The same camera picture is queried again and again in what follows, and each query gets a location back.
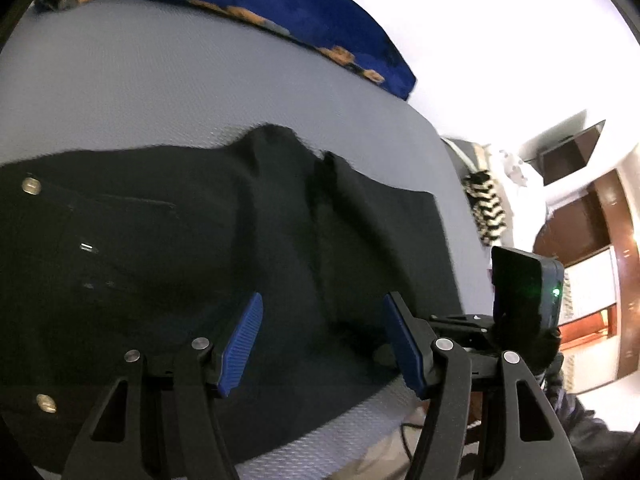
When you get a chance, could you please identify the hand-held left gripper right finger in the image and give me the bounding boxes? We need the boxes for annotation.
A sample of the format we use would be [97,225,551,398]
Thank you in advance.
[381,291,583,480]

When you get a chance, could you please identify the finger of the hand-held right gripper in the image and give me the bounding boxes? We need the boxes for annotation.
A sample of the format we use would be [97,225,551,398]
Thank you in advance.
[427,312,496,356]

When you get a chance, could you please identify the brown wooden furniture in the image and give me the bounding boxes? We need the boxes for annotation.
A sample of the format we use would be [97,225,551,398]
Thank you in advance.
[532,145,640,396]

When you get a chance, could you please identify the grey mesh mattress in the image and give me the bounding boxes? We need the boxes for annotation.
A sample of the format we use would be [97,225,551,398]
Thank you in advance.
[0,0,493,480]

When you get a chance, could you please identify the grey cloth with white strap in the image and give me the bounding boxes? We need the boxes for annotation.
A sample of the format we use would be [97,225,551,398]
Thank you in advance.
[440,136,483,178]

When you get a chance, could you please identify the black pants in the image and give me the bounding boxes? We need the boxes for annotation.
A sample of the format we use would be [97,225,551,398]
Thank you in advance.
[0,124,463,476]

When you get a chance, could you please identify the dark brown box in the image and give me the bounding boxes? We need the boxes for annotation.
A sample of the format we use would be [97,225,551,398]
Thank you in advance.
[537,119,607,187]

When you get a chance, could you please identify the black cable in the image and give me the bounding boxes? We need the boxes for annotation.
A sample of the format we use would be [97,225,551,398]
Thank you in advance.
[398,422,426,461]

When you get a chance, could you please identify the black white striped cloth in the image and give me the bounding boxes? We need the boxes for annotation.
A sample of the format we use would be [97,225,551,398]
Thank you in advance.
[462,170,513,246]

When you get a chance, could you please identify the person's right forearm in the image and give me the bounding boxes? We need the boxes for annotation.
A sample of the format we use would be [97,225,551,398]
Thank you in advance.
[542,355,640,480]

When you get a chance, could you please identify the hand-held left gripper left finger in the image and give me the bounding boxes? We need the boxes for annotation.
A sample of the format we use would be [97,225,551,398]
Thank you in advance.
[67,292,264,480]

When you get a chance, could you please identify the white patterned cloth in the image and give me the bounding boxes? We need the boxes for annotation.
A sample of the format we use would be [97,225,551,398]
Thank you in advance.
[480,142,546,241]

